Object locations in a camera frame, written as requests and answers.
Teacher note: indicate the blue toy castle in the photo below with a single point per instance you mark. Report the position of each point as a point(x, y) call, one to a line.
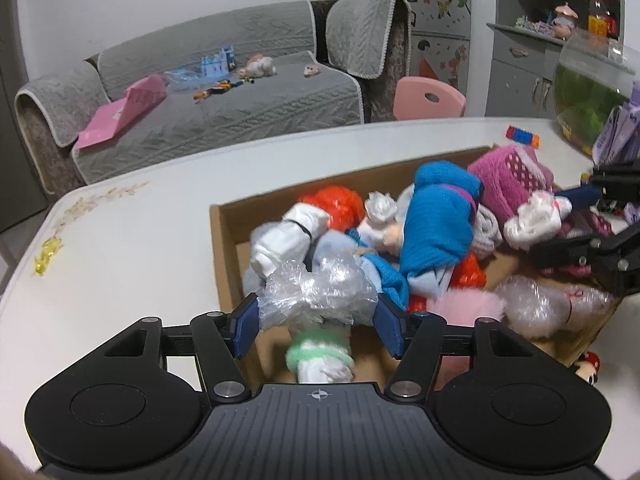
point(219, 62)

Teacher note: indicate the brown cardboard box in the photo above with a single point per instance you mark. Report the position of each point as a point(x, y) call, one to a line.
point(230, 250)

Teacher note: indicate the flower decorated refrigerator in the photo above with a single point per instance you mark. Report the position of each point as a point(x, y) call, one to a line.
point(440, 20)

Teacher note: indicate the white desktop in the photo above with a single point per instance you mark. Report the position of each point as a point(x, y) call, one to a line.
point(125, 240)

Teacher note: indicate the pink fluffy doll with eyes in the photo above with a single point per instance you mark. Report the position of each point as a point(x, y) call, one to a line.
point(470, 307)

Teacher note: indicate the clear plastic package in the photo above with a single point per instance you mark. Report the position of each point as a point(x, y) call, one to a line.
point(185, 79)

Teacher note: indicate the grey sofa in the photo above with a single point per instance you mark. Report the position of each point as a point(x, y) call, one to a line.
point(225, 130)

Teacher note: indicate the glass fish tank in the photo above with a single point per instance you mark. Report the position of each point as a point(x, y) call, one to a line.
point(585, 90)

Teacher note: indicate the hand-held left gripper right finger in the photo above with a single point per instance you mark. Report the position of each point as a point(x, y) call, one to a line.
point(389, 322)

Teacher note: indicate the mushroom figurine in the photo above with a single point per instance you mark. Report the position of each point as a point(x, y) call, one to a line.
point(565, 19)

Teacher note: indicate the white green sock bundle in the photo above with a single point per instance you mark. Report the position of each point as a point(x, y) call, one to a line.
point(320, 355)

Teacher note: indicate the clear plastic bag bundle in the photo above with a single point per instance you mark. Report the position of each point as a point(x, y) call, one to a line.
point(315, 285)

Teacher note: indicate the white sock bundle black tie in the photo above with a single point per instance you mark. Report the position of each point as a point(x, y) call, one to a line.
point(290, 240)

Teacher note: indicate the grey white sock bundle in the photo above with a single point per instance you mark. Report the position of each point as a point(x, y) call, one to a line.
point(485, 232)

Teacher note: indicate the small pink toy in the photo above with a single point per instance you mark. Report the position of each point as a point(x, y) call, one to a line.
point(312, 70)

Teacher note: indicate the white ruffled sock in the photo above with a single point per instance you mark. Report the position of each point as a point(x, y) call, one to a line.
point(380, 207)

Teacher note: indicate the orange plastic bag bundle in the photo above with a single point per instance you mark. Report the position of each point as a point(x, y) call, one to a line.
point(340, 202)

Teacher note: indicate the black pink sock bundle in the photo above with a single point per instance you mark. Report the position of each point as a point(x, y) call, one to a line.
point(582, 225)

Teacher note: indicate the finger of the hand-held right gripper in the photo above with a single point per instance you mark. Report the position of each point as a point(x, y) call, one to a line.
point(575, 252)
point(582, 196)

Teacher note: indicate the grey shelf cabinet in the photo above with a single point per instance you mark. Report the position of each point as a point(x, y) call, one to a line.
point(520, 75)

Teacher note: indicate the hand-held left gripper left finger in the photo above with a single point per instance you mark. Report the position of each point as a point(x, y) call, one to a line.
point(246, 327)

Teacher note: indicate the pink towel sock bundle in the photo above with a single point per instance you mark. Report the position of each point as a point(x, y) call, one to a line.
point(510, 185)

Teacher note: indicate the pink paper bag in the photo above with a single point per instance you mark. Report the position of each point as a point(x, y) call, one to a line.
point(125, 112)

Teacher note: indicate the yellow shiny scrap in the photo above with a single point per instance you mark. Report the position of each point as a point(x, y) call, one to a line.
point(47, 256)

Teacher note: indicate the white pink plush toy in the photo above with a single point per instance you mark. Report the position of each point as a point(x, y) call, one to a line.
point(259, 66)

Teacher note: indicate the cartoon mouse toy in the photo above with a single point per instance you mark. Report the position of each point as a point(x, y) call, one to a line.
point(587, 367)

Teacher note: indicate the pink chair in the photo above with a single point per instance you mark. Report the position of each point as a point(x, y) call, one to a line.
point(425, 100)

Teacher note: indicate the blue orange toy bricks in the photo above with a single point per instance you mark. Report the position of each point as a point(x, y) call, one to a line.
point(524, 136)

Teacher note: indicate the orange drink bottle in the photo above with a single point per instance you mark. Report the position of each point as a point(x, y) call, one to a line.
point(601, 17)

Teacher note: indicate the blue grey sock bundle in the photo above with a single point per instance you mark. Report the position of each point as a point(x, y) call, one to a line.
point(440, 225)

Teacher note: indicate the white sock bundle pink trim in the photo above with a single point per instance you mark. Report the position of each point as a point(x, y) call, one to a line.
point(537, 217)

